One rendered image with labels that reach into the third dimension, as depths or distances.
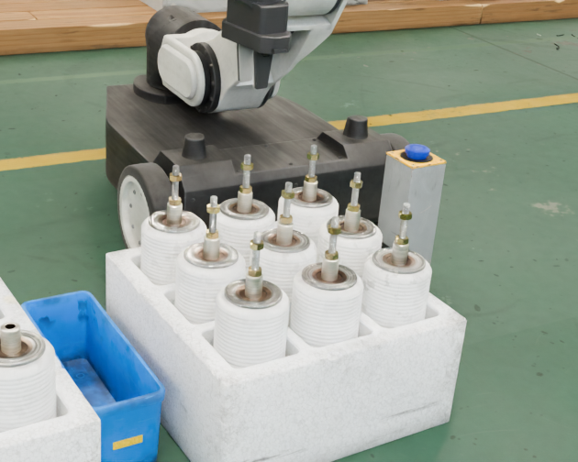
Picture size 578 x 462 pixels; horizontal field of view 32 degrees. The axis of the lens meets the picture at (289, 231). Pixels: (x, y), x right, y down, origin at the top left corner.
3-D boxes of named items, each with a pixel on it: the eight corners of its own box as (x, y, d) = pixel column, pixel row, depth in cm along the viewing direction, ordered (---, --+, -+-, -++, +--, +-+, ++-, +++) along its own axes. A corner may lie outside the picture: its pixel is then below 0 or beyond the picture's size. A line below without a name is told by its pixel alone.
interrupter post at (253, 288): (265, 295, 130) (267, 272, 128) (257, 302, 128) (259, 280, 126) (249, 290, 130) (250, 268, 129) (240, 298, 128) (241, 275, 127)
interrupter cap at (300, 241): (271, 258, 139) (271, 254, 139) (249, 236, 145) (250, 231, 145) (318, 251, 142) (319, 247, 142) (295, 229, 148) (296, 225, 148)
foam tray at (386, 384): (105, 352, 159) (105, 252, 152) (310, 303, 179) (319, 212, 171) (219, 500, 130) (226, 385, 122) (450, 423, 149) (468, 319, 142)
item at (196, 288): (249, 359, 148) (257, 250, 140) (220, 391, 140) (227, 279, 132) (192, 342, 151) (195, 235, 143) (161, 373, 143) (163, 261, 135)
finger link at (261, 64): (250, 88, 142) (252, 46, 139) (267, 85, 144) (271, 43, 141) (256, 92, 141) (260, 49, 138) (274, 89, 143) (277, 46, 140)
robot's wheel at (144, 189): (116, 245, 194) (116, 148, 185) (139, 241, 196) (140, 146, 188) (154, 292, 178) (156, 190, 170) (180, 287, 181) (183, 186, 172)
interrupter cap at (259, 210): (279, 213, 153) (279, 209, 153) (244, 226, 148) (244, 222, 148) (243, 197, 158) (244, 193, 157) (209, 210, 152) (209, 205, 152)
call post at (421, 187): (364, 318, 176) (385, 153, 162) (396, 310, 179) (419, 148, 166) (388, 337, 170) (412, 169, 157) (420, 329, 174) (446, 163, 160)
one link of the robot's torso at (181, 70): (155, 88, 215) (157, 27, 209) (238, 81, 224) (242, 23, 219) (194, 119, 199) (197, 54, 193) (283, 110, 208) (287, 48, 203)
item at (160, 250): (128, 335, 152) (129, 228, 144) (156, 306, 160) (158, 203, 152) (186, 350, 149) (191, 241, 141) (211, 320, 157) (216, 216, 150)
